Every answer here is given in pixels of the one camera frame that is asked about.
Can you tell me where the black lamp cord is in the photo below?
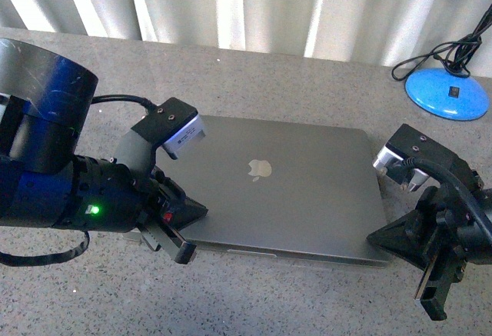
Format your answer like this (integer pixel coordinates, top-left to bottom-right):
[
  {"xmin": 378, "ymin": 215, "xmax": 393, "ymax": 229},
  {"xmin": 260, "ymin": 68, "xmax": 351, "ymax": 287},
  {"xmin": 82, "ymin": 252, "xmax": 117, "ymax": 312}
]
[{"xmin": 391, "ymin": 3, "xmax": 492, "ymax": 82}]

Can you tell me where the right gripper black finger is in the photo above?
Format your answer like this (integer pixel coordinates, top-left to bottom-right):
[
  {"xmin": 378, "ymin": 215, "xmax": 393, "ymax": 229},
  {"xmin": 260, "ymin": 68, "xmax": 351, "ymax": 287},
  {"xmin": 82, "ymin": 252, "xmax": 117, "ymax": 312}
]
[
  {"xmin": 367, "ymin": 209, "xmax": 437, "ymax": 270},
  {"xmin": 414, "ymin": 244, "xmax": 467, "ymax": 321}
]

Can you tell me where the black left camera cable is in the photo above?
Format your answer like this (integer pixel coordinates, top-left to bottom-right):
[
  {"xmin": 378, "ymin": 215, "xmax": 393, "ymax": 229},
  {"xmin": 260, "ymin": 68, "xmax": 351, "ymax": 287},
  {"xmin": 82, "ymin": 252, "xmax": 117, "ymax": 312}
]
[{"xmin": 0, "ymin": 95, "xmax": 158, "ymax": 268}]

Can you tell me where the black camera cable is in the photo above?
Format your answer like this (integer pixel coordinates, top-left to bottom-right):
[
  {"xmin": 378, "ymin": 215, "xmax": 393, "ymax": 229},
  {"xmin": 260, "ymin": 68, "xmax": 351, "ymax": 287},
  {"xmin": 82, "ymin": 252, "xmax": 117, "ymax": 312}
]
[
  {"xmin": 401, "ymin": 158, "xmax": 492, "ymax": 243},
  {"xmin": 0, "ymin": 95, "xmax": 158, "ymax": 268}
]

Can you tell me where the grey laptop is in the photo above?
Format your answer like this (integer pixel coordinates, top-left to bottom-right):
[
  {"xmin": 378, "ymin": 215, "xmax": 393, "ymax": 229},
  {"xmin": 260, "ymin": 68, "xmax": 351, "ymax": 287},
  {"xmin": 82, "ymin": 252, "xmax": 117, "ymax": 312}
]
[{"xmin": 157, "ymin": 116, "xmax": 390, "ymax": 267}]

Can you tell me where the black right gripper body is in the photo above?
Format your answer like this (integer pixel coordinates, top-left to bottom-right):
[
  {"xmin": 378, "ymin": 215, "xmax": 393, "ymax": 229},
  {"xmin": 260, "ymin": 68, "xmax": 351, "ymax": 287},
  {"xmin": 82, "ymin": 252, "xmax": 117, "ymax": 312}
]
[{"xmin": 416, "ymin": 186, "xmax": 491, "ymax": 265}]

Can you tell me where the black right camera cable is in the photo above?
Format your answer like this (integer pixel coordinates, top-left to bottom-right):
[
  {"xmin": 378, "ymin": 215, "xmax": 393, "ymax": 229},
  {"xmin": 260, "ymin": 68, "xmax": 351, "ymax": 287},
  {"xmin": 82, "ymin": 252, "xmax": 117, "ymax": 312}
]
[{"xmin": 401, "ymin": 158, "xmax": 492, "ymax": 243}]

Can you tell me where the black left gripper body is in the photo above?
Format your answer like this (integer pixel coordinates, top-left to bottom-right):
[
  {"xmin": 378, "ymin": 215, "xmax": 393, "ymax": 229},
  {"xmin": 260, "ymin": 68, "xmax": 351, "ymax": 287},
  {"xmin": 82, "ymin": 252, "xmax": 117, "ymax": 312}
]
[{"xmin": 75, "ymin": 155, "xmax": 181, "ymax": 241}]

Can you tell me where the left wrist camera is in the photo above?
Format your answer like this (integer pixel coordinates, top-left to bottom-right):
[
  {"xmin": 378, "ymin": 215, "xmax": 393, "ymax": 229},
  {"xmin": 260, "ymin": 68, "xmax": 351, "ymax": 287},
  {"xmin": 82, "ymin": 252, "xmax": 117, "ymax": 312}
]
[{"xmin": 114, "ymin": 98, "xmax": 205, "ymax": 175}]

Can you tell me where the white curtain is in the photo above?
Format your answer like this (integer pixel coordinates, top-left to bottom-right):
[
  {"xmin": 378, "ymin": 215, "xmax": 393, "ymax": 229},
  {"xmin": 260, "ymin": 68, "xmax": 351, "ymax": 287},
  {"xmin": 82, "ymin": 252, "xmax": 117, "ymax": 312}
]
[{"xmin": 1, "ymin": 0, "xmax": 491, "ymax": 66}]

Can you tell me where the blue lamp base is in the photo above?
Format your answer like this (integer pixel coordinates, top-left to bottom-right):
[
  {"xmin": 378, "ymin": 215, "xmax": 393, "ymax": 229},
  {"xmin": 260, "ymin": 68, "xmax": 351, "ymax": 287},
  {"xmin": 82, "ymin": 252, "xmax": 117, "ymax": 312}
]
[{"xmin": 405, "ymin": 68, "xmax": 490, "ymax": 121}]

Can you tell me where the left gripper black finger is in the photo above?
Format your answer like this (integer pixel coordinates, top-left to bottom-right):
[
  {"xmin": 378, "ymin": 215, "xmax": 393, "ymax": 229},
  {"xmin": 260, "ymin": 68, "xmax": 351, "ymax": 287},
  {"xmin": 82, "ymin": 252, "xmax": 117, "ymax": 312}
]
[
  {"xmin": 140, "ymin": 220, "xmax": 196, "ymax": 264},
  {"xmin": 177, "ymin": 197, "xmax": 208, "ymax": 231}
]

